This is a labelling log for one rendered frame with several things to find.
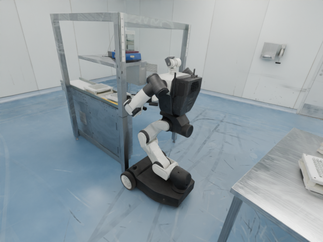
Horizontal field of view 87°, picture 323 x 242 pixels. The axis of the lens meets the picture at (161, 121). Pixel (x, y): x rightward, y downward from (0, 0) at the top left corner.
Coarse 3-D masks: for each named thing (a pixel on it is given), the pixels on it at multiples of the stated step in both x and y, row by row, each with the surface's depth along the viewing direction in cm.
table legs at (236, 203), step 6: (234, 198) 89; (234, 204) 89; (240, 204) 88; (234, 210) 91; (228, 216) 95; (234, 216) 92; (228, 222) 96; (222, 228) 101; (228, 228) 97; (222, 234) 102; (228, 234) 100; (222, 240) 103
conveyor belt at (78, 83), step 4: (76, 80) 253; (80, 80) 254; (72, 84) 234; (76, 84) 236; (80, 84) 237; (84, 84) 238; (88, 84) 239; (84, 88) 221; (100, 96) 199; (104, 96) 200
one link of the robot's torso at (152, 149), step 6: (138, 138) 172; (144, 138) 167; (156, 138) 182; (144, 144) 170; (150, 144) 174; (156, 144) 178; (144, 150) 178; (150, 150) 174; (156, 150) 175; (150, 156) 177; (156, 156) 171; (162, 156) 176; (156, 162) 171; (162, 162) 171; (168, 162) 175
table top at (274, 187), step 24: (288, 144) 126; (312, 144) 128; (264, 168) 100; (288, 168) 102; (240, 192) 83; (264, 192) 84; (288, 192) 85; (312, 192) 86; (264, 216) 76; (288, 216) 73; (312, 216) 74; (312, 240) 65
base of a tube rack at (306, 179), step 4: (300, 164) 103; (304, 164) 102; (300, 168) 101; (304, 168) 99; (304, 172) 95; (304, 176) 93; (308, 176) 93; (304, 180) 92; (308, 180) 90; (308, 184) 87; (316, 184) 88; (308, 188) 87; (312, 188) 86; (316, 188) 86; (320, 188) 85; (320, 192) 85
